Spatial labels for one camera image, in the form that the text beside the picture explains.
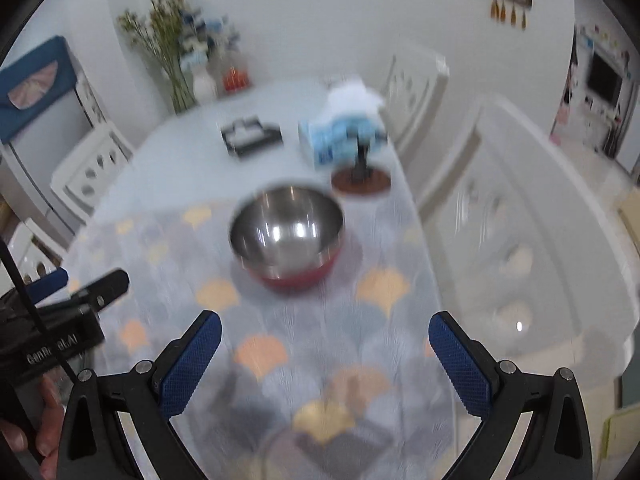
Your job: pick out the blue tissue box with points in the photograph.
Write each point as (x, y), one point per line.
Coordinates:
(325, 145)

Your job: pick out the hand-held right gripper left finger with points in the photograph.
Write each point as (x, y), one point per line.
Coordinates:
(192, 360)

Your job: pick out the black television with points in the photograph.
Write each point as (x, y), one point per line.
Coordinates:
(604, 77)

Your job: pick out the glass vase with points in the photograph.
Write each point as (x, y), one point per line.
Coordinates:
(181, 95)

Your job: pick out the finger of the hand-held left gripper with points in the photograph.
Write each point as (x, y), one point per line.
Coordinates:
(107, 282)
(50, 282)

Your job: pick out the fan-patterned table mat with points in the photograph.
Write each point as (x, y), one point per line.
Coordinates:
(300, 320)

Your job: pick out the black stand with wooden base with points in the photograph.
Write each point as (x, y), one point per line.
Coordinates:
(360, 182)

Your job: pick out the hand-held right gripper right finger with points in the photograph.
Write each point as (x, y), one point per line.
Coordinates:
(460, 365)

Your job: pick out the person's left hand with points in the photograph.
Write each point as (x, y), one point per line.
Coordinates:
(52, 425)

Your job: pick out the white ceramic vase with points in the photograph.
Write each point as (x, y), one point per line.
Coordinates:
(204, 87)

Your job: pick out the hanging orange ornaments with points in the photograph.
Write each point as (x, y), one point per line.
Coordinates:
(512, 12)

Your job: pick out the blue and white artificial flowers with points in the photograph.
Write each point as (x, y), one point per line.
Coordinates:
(200, 50)

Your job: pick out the yellow-green dried flowers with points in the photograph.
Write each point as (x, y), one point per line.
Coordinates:
(160, 25)

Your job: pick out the red lidded teacup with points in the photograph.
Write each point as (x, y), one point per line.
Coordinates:
(235, 80)

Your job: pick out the red steel bowl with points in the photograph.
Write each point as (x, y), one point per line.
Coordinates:
(285, 230)

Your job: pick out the black napkin holder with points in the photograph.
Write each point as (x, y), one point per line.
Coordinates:
(260, 142)

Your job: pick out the white tissue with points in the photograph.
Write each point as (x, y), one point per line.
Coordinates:
(352, 95)

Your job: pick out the white carved chair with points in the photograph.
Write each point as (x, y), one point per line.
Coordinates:
(415, 90)
(525, 185)
(30, 245)
(95, 160)

